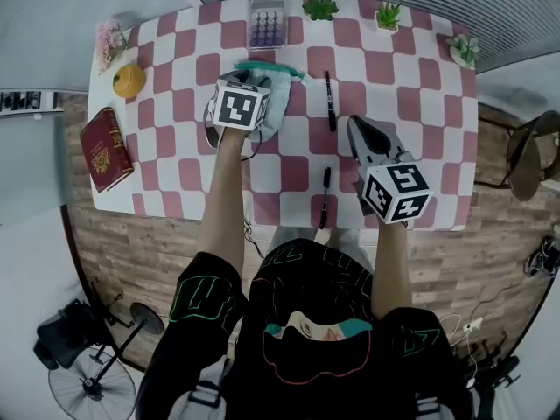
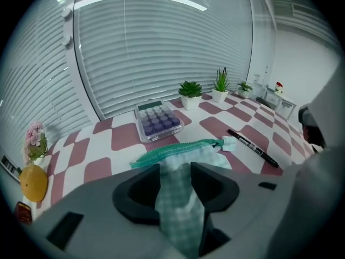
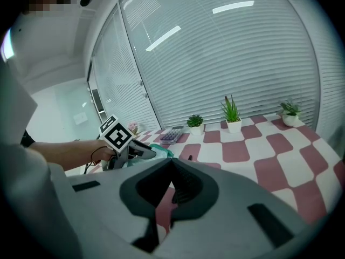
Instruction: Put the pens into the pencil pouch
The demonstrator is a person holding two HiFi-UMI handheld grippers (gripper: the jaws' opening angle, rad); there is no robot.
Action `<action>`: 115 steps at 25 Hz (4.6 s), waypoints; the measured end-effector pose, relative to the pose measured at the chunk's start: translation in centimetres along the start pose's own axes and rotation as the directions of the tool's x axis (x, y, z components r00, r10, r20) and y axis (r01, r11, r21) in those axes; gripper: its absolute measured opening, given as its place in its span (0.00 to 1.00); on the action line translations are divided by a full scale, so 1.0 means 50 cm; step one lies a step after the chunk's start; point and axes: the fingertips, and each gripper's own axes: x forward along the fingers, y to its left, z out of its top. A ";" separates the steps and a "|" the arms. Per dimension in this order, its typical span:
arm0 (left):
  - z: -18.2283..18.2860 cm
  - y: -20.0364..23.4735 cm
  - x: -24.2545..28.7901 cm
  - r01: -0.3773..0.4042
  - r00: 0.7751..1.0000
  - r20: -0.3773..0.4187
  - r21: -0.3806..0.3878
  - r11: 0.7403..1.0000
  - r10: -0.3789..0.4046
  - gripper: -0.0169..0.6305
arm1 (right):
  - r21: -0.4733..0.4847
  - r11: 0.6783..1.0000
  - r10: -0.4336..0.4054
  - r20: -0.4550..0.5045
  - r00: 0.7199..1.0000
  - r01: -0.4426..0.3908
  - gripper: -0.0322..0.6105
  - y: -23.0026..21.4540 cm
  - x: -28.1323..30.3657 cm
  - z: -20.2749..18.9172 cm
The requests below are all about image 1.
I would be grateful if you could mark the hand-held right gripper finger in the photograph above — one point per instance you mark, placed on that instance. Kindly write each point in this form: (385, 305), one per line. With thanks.
(361, 144)
(391, 140)

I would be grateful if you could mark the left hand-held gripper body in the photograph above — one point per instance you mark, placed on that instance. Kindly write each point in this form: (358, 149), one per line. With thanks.
(238, 105)

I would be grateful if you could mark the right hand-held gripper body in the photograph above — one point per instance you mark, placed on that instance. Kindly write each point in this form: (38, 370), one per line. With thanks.
(394, 191)

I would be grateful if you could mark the teal pencil pouch yellow lining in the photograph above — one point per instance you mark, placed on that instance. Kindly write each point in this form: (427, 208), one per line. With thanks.
(280, 99)

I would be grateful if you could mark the black marker pen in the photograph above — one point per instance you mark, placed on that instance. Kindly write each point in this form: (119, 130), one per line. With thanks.
(325, 195)
(329, 99)

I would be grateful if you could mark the person's right forearm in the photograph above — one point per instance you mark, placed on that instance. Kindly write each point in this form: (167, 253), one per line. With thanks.
(390, 269)

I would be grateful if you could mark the person's left forearm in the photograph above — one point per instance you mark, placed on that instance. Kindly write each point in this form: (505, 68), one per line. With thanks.
(225, 199)

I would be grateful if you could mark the grey trousers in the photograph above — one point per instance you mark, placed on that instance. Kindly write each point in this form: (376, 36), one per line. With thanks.
(345, 241)

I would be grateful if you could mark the pink white checkered tablecloth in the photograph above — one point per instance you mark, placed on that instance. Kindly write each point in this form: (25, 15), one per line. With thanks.
(289, 169)

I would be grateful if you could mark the purple button calculator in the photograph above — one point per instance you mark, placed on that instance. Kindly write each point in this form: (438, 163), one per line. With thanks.
(267, 24)

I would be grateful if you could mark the orange pumpkin shaped ornament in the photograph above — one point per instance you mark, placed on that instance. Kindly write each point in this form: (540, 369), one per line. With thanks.
(129, 81)

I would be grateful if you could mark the pale green plant white pot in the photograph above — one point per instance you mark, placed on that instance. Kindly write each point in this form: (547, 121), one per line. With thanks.
(464, 51)

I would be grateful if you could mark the spiky green plant white pot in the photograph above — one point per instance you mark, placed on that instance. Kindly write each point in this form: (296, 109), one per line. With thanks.
(388, 16)

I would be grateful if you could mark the dark green succulent pot plant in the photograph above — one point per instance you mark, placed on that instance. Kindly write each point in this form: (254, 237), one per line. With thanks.
(320, 8)

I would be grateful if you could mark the round brown wooden chair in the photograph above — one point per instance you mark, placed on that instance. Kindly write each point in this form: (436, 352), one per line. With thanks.
(529, 156)

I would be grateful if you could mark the red hardcover book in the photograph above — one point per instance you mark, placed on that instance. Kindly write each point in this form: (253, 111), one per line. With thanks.
(105, 151)

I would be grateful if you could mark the pink flower bouquet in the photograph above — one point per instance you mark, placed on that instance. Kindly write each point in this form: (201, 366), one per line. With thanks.
(108, 42)

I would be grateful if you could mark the white power adapter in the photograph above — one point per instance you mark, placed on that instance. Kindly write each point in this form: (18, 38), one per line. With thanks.
(473, 324)

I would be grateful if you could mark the black printed t-shirt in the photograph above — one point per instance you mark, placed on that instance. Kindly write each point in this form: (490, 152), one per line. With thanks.
(315, 366)

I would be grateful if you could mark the black standing fan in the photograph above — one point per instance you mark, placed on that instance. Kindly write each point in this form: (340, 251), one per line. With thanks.
(94, 387)

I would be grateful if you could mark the white wall shelf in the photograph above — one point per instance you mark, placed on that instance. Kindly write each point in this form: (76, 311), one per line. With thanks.
(26, 101)

